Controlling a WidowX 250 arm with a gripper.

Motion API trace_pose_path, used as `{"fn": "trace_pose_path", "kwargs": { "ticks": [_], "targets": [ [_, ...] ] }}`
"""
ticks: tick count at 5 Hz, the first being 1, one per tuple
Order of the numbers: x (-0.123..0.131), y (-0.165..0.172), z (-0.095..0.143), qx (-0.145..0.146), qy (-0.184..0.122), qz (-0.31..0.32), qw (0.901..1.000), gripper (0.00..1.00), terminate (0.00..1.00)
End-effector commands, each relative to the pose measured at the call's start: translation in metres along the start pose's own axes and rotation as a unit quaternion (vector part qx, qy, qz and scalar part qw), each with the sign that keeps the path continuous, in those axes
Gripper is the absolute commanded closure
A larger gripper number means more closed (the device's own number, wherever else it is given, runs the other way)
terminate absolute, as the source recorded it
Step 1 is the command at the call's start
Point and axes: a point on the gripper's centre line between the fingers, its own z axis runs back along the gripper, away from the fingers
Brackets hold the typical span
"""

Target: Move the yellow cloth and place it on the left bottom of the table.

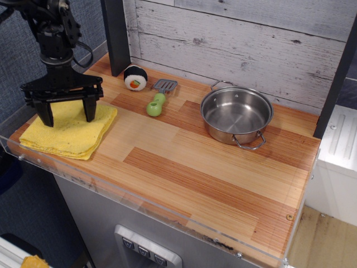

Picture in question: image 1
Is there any green handled toy spatula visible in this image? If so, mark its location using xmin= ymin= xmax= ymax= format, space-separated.
xmin=146 ymin=79 xmax=178 ymax=117

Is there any clear acrylic guard rail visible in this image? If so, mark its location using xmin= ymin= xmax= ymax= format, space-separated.
xmin=0 ymin=44 xmax=321 ymax=268

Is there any white appliance on right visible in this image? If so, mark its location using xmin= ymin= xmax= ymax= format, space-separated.
xmin=305 ymin=105 xmax=356 ymax=226

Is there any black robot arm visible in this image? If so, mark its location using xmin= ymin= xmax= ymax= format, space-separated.
xmin=1 ymin=1 xmax=103 ymax=127

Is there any yellow towel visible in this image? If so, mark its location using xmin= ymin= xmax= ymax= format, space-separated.
xmin=19 ymin=100 xmax=117 ymax=160

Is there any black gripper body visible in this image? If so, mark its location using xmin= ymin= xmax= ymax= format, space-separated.
xmin=20 ymin=60 xmax=103 ymax=107

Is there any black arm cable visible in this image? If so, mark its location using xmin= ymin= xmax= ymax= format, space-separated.
xmin=71 ymin=40 xmax=94 ymax=69

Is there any stainless steel pot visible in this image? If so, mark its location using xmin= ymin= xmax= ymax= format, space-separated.
xmin=200 ymin=80 xmax=274 ymax=150

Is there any dark vertical frame post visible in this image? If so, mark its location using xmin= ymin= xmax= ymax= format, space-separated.
xmin=100 ymin=0 xmax=131 ymax=76

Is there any plush sushi roll toy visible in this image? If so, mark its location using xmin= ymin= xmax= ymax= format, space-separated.
xmin=124 ymin=65 xmax=148 ymax=91

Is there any dark right frame post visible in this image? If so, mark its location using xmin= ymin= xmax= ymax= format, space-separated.
xmin=313 ymin=17 xmax=356 ymax=139

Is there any yellow object bottom left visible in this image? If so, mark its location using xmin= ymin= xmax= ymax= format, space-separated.
xmin=20 ymin=255 xmax=50 ymax=268

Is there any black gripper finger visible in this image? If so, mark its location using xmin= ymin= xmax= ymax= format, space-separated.
xmin=34 ymin=101 xmax=54 ymax=127
xmin=82 ymin=95 xmax=97 ymax=122

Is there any silver dispenser panel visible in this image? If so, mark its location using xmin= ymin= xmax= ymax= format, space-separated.
xmin=114 ymin=224 xmax=183 ymax=267

